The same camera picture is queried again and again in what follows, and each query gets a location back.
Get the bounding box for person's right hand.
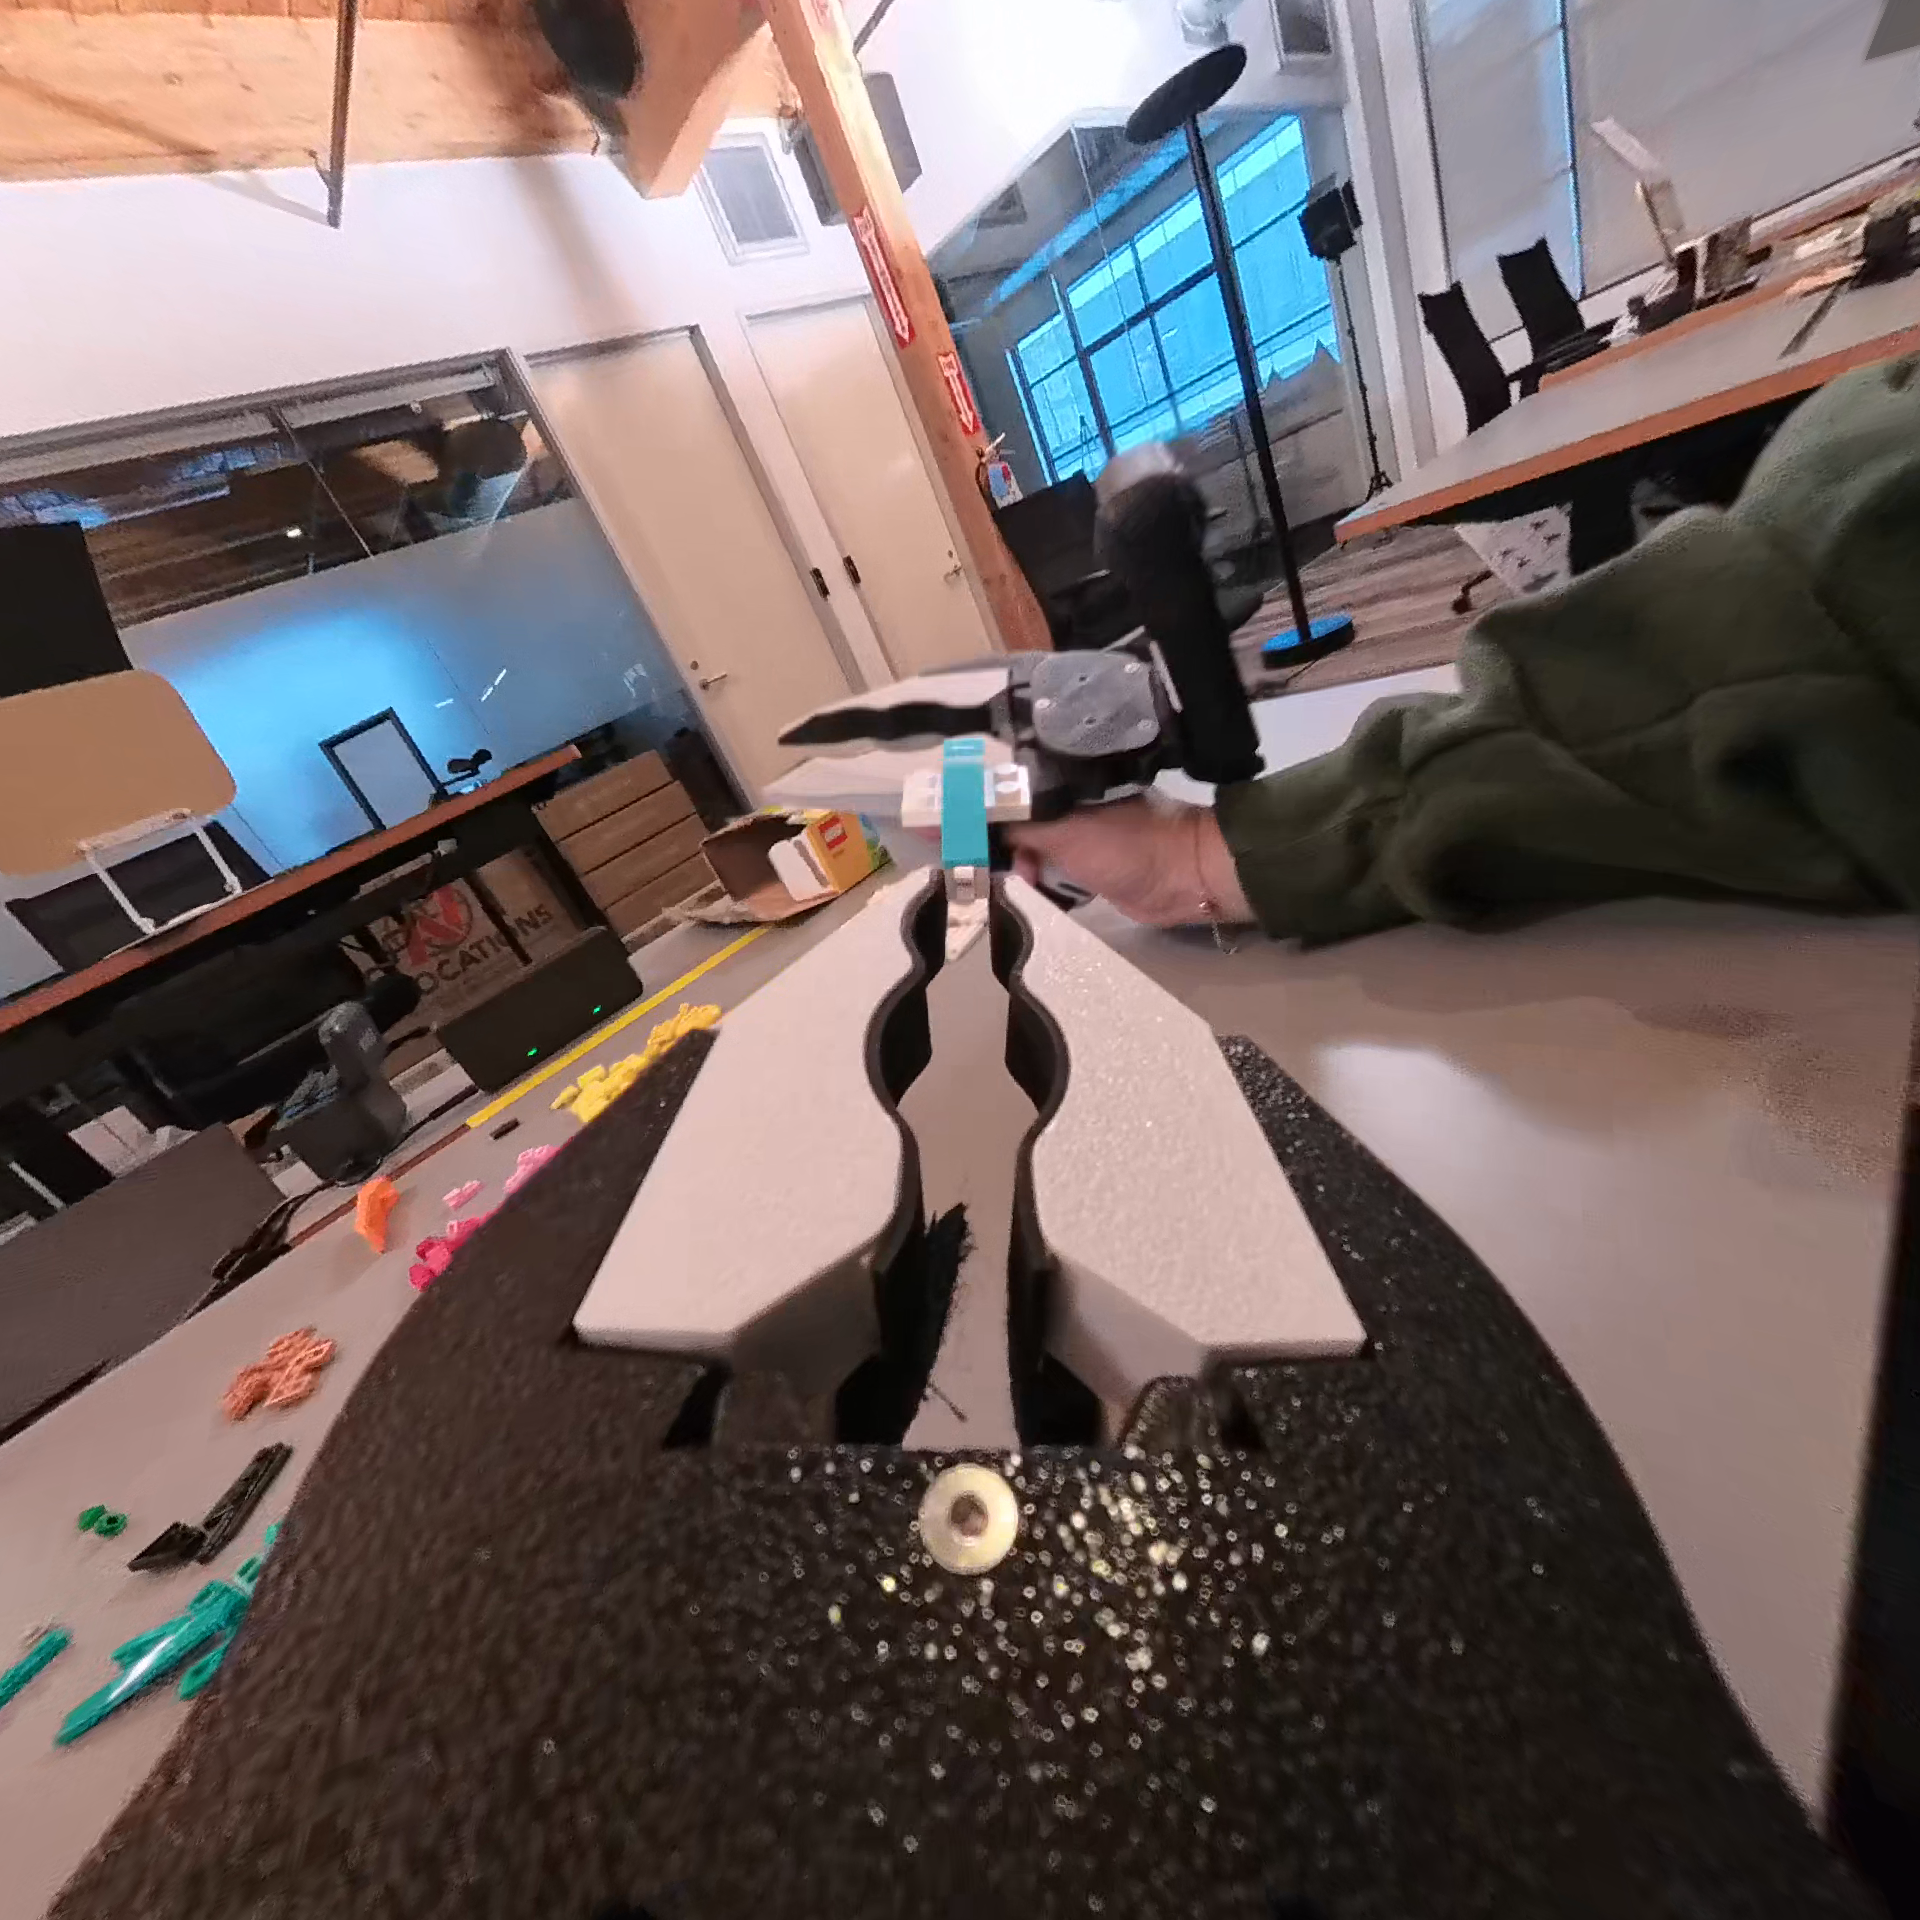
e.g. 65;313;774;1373
1010;793;1256;942

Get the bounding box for black speaker on tripod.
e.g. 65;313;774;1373
1296;179;1394;501

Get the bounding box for black charging dock device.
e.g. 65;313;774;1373
281;998;411;1189

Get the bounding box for wooden office desk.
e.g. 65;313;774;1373
0;743;586;1116

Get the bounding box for black flat panel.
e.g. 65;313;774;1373
0;1122;287;1444

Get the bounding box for long wooden-edged table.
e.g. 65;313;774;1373
1331;270;1920;546

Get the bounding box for wall air vent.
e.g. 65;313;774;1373
691;133;813;265

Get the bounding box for pile of salmon lego pieces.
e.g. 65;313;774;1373
221;1325;338;1422

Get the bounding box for black speaker box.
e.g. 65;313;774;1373
431;925;645;1095

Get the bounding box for white frame chair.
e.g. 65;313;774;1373
75;806;245;934

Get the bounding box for black lego beams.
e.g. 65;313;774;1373
126;1441;297;1575

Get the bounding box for white and teal lego assembly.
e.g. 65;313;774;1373
898;734;1037;911

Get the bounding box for stack of cardboard boxes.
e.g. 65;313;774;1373
529;748;723;942

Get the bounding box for beige rounded board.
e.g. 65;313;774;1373
0;670;239;876

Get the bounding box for pile of pink lego pieces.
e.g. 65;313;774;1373
406;1141;567;1293

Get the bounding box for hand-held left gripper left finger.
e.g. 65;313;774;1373
573;866;962;1419

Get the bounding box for person's right forearm green sleeve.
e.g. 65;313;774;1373
1211;351;1920;945

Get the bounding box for open cardboard box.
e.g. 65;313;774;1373
699;806;841;925

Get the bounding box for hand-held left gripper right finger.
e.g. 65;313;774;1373
986;873;1369;1423

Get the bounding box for pile of teal lego pieces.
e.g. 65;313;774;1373
0;1521;281;1751

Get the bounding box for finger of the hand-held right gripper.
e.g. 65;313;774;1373
763;756;942;821
777;665;1017;751

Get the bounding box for pile of yellow lego pieces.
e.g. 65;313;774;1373
550;998;723;1122

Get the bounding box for white door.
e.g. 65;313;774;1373
741;294;1001;682
526;327;856;801

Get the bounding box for black monitor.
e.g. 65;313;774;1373
0;519;134;701

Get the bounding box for wooden pillar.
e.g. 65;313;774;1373
763;0;1053;649

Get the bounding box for black office chair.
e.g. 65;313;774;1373
1496;237;1615;396
1416;278;1520;437

